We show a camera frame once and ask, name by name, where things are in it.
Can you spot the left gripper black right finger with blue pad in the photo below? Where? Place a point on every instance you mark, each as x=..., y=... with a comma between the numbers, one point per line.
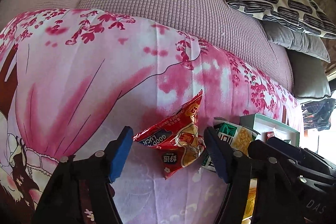
x=235, y=169

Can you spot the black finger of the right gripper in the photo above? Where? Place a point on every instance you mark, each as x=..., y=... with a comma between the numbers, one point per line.
x=286, y=154
x=293, y=194

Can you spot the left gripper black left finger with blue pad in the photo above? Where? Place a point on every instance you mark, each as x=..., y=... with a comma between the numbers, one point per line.
x=80, y=191

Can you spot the red gold packet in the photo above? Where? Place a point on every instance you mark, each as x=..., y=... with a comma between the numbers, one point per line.
x=269, y=135

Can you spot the white tray teal rim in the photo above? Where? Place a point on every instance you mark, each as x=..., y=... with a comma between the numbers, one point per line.
x=263, y=125

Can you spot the green white cracker packet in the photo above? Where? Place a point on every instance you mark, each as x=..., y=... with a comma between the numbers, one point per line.
x=237, y=136

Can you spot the red good luck snack packet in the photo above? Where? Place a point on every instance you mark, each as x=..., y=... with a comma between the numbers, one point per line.
x=176, y=138

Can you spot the yellow soft bread packet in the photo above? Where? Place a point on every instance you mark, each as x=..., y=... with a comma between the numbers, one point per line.
x=250, y=201

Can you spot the black metal rack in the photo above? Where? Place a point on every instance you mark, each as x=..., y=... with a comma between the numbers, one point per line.
x=317, y=114

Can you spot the grey cushion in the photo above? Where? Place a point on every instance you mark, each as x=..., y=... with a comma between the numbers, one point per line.
x=296, y=41

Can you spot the pink cartoon print cloth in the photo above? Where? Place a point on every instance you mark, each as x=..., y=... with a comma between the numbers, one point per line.
x=72, y=79

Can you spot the beige patterned curtain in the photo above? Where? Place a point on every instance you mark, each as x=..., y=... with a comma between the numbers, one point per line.
x=328, y=6

